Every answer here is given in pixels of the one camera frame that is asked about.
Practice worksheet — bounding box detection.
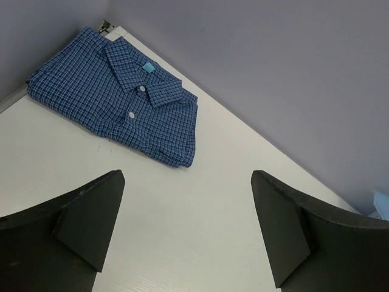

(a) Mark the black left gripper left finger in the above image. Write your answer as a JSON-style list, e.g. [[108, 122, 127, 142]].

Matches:
[[1, 170, 125, 291]]

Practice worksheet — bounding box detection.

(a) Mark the light blue long sleeve shirt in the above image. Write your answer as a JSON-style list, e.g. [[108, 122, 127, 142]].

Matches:
[[373, 191, 389, 221]]

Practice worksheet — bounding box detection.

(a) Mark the blue plaid folded shirt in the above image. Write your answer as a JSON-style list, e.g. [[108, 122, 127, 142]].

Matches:
[[26, 27, 198, 168]]

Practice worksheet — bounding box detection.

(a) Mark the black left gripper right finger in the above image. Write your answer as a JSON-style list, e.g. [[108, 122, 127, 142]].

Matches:
[[251, 170, 388, 292]]

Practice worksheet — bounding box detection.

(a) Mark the metal table corner bracket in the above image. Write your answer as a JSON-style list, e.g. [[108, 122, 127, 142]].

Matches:
[[98, 20, 115, 33]]

